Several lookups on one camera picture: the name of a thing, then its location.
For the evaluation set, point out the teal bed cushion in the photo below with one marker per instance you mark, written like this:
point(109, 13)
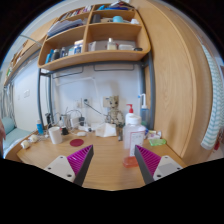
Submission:
point(13, 135)

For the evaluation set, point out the flat round red coaster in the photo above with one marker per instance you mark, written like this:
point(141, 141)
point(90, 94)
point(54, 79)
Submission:
point(76, 142)

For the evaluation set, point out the white oval gadget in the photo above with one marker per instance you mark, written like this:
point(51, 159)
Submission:
point(81, 134)

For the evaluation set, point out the wooden shelf unit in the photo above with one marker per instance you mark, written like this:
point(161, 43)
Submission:
point(96, 55)

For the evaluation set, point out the blue tube white cap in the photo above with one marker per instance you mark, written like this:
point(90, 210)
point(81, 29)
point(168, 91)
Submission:
point(40, 128)

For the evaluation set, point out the striped hanging towel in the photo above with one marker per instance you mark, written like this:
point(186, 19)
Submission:
point(215, 100)

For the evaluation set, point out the black power adapter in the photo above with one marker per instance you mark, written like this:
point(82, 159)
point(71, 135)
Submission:
point(65, 130)

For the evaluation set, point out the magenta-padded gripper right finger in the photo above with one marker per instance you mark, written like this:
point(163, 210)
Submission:
point(163, 165)

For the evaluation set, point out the green small packet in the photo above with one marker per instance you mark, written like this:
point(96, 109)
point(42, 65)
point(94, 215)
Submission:
point(157, 142)

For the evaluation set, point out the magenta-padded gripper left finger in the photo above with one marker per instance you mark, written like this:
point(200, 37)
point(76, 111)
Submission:
point(63, 166)

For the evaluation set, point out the white round roll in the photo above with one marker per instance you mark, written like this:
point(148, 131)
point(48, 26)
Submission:
point(25, 144)
point(33, 138)

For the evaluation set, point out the clear drink bottle white cap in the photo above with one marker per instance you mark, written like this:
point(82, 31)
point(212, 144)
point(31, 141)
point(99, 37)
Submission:
point(133, 133)

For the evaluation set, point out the white tissue pack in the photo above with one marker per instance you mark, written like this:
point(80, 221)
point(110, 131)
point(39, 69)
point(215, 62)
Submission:
point(106, 130)

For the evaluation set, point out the black stand device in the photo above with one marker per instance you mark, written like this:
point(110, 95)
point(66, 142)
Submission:
point(49, 120)

